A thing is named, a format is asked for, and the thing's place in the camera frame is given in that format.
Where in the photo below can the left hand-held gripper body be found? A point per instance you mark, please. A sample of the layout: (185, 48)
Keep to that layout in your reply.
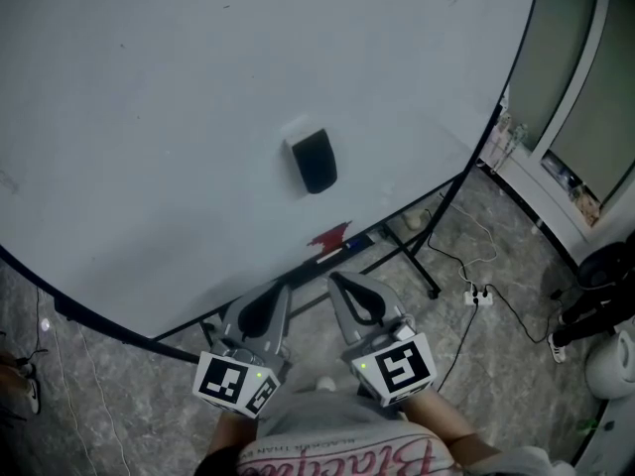
(223, 380)

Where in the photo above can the small pale round object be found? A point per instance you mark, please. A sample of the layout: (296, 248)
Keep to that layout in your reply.
(413, 219)

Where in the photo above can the person's printed grey shirt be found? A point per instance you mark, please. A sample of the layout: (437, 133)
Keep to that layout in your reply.
(337, 429)

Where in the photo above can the white marker pen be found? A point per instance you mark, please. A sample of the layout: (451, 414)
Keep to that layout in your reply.
(330, 256)

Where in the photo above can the person's left forearm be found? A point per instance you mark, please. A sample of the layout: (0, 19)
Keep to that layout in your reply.
(228, 439)

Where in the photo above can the black metal stand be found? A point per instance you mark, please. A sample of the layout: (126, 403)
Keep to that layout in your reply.
(421, 271)

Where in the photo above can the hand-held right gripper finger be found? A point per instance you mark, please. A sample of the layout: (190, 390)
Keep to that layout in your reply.
(344, 315)
(389, 305)

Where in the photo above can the white power strip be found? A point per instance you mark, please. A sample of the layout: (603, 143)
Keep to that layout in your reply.
(479, 298)

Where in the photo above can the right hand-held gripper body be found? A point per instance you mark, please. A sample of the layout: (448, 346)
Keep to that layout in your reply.
(397, 370)

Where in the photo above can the person's right forearm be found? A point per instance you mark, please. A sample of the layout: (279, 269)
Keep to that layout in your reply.
(446, 424)

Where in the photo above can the black and white sneaker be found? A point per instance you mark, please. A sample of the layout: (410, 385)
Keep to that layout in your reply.
(34, 395)

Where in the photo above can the white framed glass window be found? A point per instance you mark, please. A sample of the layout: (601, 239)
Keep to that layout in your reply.
(570, 67)

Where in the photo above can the blue marker pen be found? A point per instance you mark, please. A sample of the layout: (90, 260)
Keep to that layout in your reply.
(354, 244)

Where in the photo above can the pile of colourful packets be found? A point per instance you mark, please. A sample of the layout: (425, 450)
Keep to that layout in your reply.
(575, 186)

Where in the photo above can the person's white shoe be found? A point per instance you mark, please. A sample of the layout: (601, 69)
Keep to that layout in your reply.
(326, 383)

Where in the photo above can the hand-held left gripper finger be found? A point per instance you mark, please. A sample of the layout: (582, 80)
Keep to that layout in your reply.
(233, 318)
(283, 315)

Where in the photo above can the clutter of small bottles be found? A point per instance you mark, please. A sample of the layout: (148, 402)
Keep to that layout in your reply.
(508, 142)

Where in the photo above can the black whiteboard eraser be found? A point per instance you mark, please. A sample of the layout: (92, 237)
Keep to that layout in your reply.
(315, 164)

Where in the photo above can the white round appliance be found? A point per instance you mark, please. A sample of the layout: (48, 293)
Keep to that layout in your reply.
(612, 365)

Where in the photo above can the red marker pen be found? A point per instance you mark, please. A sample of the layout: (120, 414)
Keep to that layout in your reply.
(330, 237)

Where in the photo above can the large white whiteboard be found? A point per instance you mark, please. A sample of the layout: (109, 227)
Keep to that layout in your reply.
(149, 117)

